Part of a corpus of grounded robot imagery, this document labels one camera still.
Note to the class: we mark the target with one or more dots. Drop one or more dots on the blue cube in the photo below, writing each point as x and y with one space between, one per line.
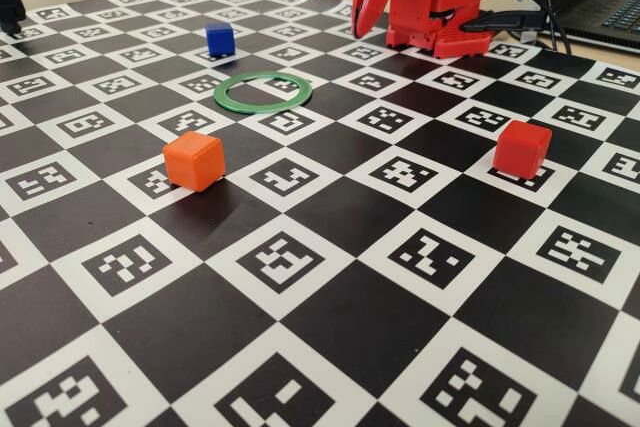
220 39

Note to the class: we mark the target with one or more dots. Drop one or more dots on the red cube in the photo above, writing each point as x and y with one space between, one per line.
520 152

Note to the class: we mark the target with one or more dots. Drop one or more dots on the orange cube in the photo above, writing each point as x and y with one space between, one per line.
192 162

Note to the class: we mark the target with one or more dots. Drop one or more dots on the red robot arm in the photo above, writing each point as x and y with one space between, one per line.
450 42

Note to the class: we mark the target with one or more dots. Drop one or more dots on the black power adapter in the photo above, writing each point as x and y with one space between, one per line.
505 21

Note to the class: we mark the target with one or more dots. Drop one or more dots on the black white marker mat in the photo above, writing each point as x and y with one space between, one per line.
350 322

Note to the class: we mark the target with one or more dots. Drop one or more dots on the black plastic stand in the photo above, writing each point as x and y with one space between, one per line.
11 2

